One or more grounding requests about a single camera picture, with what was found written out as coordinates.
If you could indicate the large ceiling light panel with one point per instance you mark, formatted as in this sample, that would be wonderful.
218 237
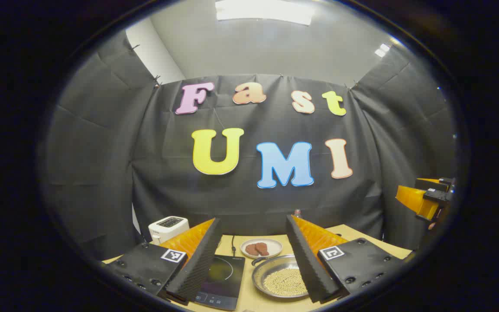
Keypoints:
262 11

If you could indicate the small ceiling light panel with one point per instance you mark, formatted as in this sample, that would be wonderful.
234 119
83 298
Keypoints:
382 50

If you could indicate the brown meat patty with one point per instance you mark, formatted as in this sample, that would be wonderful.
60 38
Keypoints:
251 249
262 249

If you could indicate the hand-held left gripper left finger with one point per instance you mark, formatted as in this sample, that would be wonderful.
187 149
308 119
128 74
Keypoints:
197 264

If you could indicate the stainless steel pot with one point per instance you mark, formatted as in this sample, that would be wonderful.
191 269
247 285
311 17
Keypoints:
275 265

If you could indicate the pile of soybeans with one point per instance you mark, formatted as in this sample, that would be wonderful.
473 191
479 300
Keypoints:
282 284

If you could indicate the black backdrop cloth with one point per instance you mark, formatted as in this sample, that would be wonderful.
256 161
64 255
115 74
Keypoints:
254 203

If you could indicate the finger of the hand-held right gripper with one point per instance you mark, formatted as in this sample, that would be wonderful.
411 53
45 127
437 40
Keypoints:
438 183
416 200

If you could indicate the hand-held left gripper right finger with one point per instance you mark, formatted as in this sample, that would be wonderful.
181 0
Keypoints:
308 264

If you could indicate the black induction cooktop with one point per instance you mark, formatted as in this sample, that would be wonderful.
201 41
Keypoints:
228 279

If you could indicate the white round plate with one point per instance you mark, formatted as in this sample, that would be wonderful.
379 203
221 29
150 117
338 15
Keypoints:
273 245

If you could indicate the white toaster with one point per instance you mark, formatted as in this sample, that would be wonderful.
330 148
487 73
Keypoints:
167 227

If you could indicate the clear plastic bottle red label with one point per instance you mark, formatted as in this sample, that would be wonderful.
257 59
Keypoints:
297 213

